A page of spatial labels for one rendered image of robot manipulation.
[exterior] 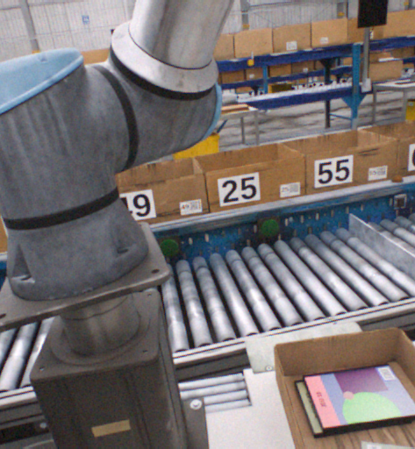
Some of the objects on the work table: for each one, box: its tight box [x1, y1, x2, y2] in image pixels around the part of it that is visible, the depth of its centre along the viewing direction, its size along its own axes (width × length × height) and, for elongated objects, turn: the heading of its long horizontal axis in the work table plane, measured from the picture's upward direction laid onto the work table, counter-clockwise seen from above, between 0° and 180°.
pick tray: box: [274, 327, 415, 449], centre depth 69 cm, size 28×38×10 cm
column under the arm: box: [29, 290, 210, 449], centre depth 66 cm, size 26×26×33 cm
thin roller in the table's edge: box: [181, 381, 246, 401], centre depth 88 cm, size 2×28×2 cm, turn 111°
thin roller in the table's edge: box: [204, 399, 249, 414], centre depth 83 cm, size 2×28×2 cm, turn 111°
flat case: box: [294, 380, 411, 438], centre depth 79 cm, size 14×19×2 cm
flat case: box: [303, 363, 415, 434], centre depth 78 cm, size 14×19×2 cm
